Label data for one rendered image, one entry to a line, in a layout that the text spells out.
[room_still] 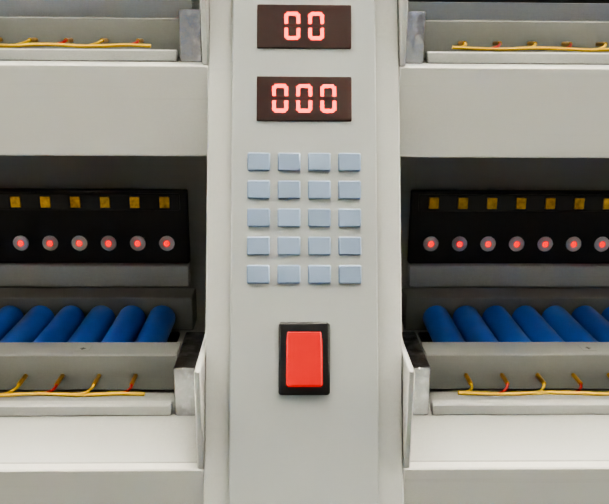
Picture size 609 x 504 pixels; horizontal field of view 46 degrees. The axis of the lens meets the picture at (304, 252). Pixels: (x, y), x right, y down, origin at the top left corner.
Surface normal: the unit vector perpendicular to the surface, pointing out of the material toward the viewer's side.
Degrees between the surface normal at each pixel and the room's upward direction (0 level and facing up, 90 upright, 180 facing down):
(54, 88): 111
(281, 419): 90
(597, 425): 21
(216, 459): 90
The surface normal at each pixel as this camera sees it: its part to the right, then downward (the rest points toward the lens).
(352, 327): 0.02, -0.08
